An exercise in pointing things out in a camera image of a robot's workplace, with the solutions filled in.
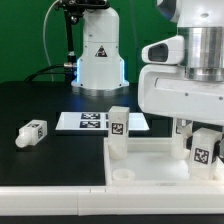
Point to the black camera stand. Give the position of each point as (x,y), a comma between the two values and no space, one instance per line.
(73,12)

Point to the white marker base plate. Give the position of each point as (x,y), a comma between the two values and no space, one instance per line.
(76,121)

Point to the white square table top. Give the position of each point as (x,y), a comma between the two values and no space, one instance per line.
(149,162)

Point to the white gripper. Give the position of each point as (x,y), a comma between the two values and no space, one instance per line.
(164,90)

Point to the white front obstacle wall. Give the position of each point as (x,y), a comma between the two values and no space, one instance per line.
(28,201)

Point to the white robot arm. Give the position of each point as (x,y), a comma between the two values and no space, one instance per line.
(199,22)

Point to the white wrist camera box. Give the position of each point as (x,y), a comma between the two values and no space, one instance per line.
(169,51)

